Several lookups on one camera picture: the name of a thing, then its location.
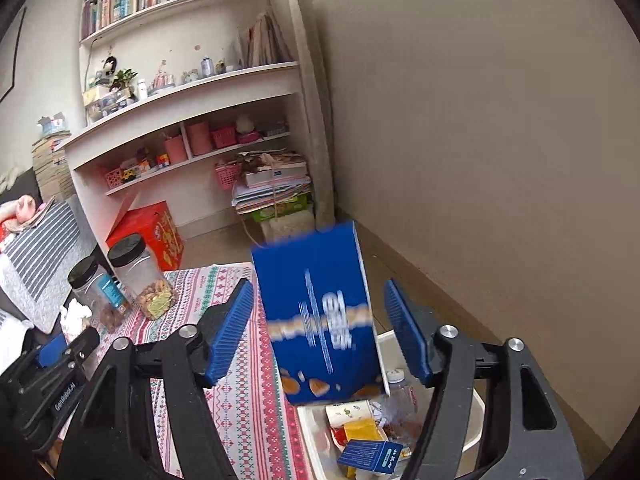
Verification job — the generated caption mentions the striped quilted sofa cover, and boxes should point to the striped quilted sofa cover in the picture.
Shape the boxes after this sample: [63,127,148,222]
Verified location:
[1,196,96,334]

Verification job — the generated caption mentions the small potted plant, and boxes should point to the small potted plant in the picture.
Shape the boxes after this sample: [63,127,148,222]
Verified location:
[111,68,138,99]

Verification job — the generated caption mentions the stack of books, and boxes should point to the stack of books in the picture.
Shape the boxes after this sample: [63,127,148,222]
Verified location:
[32,131,76,202]

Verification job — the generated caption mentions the red gift box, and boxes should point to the red gift box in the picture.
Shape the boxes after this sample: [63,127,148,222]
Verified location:
[106,200,184,271]

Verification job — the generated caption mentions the plastic jar with pistachios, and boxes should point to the plastic jar with pistachios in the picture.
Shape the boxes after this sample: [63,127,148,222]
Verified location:
[107,233,175,321]

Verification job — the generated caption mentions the printed tissue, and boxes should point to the printed tissue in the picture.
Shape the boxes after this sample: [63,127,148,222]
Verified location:
[60,298,93,344]

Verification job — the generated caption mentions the yellow snack wrapper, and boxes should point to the yellow snack wrapper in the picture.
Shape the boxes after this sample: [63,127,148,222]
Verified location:
[341,418,387,479]

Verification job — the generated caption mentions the grey curtain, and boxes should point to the grey curtain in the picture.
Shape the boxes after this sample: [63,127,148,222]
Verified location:
[267,0,335,230]

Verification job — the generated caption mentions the pile of papers and folders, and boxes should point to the pile of papers and folders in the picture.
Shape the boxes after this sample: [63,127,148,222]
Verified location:
[231,148,312,214]

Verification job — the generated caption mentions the pink cup on shelf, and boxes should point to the pink cup on shelf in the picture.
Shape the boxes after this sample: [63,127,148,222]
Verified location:
[164,134,189,165]

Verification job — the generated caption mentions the framed wall picture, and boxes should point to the framed wall picture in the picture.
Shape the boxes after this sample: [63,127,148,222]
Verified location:
[0,6,27,101]

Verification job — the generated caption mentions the pink plastic basket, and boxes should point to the pink plastic basket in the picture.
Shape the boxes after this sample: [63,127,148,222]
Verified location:
[215,162,242,191]

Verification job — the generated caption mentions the white shelf unit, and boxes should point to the white shelf unit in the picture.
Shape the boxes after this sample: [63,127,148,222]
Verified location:
[63,0,307,244]

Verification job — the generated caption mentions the white trash bin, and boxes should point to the white trash bin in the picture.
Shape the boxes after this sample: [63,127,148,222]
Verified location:
[297,330,485,479]

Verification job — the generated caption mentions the pink plush toy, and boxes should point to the pink plush toy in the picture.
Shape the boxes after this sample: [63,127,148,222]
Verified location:
[0,195,37,224]

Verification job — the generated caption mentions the dark blue box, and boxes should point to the dark blue box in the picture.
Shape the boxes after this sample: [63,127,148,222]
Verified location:
[337,440,404,474]

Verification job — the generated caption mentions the blue snack box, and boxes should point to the blue snack box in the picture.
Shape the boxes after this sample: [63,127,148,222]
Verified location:
[252,222,390,405]

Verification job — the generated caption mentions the striped seat cover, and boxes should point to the striped seat cover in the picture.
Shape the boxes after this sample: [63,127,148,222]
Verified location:
[0,310,35,374]

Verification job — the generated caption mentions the plastic jar with dark nuts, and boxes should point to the plastic jar with dark nuts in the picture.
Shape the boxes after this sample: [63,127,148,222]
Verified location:
[67,256,130,333]

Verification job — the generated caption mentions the clear plastic water bottle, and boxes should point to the clear plastic water bottle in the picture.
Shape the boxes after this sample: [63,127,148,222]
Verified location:
[370,368,422,448]

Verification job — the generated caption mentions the red instant noodle bowl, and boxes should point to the red instant noodle bowl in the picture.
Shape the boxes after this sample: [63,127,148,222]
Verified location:
[330,427,348,452]

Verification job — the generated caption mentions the patterned tablecloth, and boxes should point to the patterned tablecloth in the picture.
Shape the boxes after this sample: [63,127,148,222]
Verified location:
[58,262,317,480]

